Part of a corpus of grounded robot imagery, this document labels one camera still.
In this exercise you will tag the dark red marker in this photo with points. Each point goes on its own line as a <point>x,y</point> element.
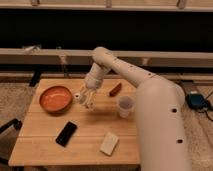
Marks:
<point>115,90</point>

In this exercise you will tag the white bottle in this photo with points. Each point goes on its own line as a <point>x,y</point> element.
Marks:
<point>80,98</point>

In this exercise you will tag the orange bowl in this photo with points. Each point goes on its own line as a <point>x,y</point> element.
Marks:
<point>55,99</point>

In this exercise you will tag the white sponge block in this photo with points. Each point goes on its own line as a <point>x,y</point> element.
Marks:
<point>109,143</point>

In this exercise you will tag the black phone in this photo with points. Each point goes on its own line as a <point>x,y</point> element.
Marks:
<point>66,133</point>

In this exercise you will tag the black chair part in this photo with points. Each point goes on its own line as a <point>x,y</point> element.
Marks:
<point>15,123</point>

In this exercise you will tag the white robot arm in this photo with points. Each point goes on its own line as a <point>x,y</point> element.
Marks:
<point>158,102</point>

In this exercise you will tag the blue power adapter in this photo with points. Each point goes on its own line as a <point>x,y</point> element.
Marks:
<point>196,101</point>

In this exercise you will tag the translucent plastic cup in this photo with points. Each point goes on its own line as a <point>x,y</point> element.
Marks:
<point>125,105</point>

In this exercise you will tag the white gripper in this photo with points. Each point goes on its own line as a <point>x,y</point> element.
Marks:
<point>93,80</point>

